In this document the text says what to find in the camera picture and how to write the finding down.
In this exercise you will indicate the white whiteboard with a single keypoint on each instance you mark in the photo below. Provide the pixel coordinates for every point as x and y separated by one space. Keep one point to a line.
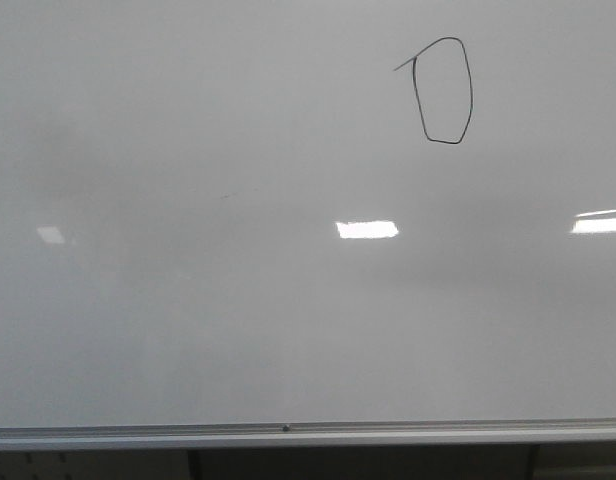
218 212

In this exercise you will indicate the aluminium whiteboard tray rail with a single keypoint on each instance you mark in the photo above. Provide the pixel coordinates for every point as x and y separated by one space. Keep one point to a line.
319 434

